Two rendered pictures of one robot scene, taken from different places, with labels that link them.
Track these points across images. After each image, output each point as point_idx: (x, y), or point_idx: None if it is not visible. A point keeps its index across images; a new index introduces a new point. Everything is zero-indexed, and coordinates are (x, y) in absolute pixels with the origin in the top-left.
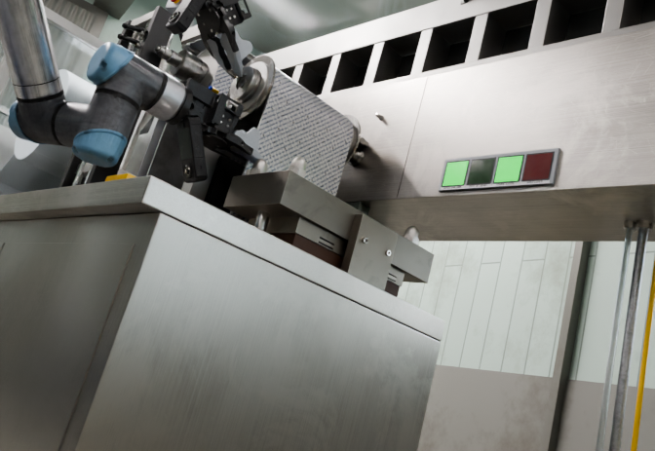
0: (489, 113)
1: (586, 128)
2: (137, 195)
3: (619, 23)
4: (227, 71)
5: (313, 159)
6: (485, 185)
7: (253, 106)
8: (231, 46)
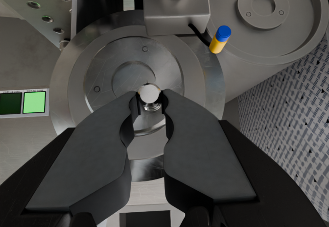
0: (13, 157)
1: None
2: None
3: None
4: (157, 87)
5: None
6: (4, 91)
7: (88, 34)
8: (58, 144)
